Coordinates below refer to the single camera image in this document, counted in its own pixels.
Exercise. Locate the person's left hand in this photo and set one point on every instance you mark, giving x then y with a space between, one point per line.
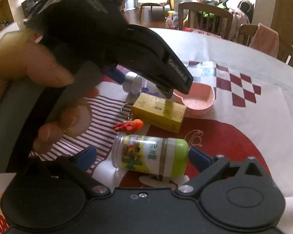
40 100

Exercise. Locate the wooden dining chair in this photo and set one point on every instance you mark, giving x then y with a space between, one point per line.
208 18

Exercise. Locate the yellow cardboard packet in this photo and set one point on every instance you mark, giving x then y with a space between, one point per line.
159 112

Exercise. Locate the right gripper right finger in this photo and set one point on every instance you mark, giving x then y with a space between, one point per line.
210 170

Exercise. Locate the pink heart-shaped dish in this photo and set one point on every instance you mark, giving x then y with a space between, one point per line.
198 101

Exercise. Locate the red horse keychain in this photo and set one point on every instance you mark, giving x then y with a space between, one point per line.
131 125

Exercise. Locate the pink towel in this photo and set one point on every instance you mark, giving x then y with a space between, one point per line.
265 40

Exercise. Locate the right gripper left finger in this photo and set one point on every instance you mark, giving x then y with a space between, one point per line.
83 161

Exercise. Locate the green-capped plastic bottle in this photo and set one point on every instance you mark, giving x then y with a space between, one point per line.
167 157

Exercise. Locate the chair with pink towel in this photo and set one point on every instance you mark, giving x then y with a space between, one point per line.
285 51

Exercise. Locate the round coffee table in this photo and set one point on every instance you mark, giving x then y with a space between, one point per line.
152 3

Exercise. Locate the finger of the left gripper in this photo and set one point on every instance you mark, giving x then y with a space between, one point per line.
115 74

